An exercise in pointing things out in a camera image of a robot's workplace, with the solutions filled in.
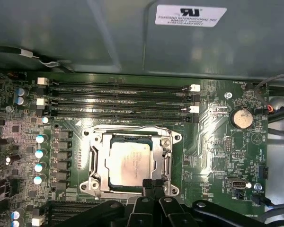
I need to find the black internal wire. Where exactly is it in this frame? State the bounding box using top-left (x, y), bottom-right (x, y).
top-left (254, 72), bottom-right (284, 112)

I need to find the blue-top capacitor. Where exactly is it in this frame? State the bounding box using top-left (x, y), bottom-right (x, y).
top-left (34, 148), bottom-right (48, 159)
top-left (34, 163), bottom-right (47, 173)
top-left (33, 175), bottom-right (47, 186)
top-left (35, 134), bottom-right (48, 144)

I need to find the black RAM slot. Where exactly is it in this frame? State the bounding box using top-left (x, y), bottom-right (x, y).
top-left (48, 208), bottom-right (98, 215)
top-left (49, 113), bottom-right (200, 123)
top-left (49, 92), bottom-right (201, 103)
top-left (49, 83), bottom-right (201, 92)
top-left (49, 103), bottom-right (201, 113)
top-left (48, 200), bottom-right (105, 209)

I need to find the round coin battery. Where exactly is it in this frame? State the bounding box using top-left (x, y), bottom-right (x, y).
top-left (229, 106), bottom-right (254, 130)

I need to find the CPU socket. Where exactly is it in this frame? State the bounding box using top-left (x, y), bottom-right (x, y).
top-left (79, 126), bottom-right (183, 200)

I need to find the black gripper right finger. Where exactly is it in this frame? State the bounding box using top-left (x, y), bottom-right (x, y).
top-left (154, 179), bottom-right (268, 227)

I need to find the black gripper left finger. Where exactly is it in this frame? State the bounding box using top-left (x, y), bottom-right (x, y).
top-left (78, 179), bottom-right (158, 227)

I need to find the metal socket cover frame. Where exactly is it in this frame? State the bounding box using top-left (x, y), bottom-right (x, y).
top-left (94, 131), bottom-right (174, 198)

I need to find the grey cable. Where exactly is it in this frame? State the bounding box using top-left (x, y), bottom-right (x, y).
top-left (251, 197), bottom-right (284, 225)

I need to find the silver CPU plate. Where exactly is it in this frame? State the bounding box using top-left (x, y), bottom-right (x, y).
top-left (105, 135), bottom-right (157, 193)

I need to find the black open PC case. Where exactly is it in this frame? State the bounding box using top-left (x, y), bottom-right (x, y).
top-left (0, 0), bottom-right (284, 227)

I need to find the internal USB port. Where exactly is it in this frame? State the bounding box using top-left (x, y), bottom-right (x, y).
top-left (226, 178), bottom-right (249, 190)

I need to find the green motherboard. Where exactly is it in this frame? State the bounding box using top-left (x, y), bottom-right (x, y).
top-left (0, 70), bottom-right (271, 227)

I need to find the thin wire locking lever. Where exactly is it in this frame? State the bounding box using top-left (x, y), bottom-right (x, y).
top-left (163, 151), bottom-right (173, 178)
top-left (89, 144), bottom-right (99, 178)

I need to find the black cable with white tie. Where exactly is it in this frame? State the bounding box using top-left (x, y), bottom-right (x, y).
top-left (0, 45), bottom-right (73, 73)

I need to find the white case label sticker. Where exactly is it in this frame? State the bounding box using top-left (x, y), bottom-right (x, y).
top-left (154, 4), bottom-right (228, 28)

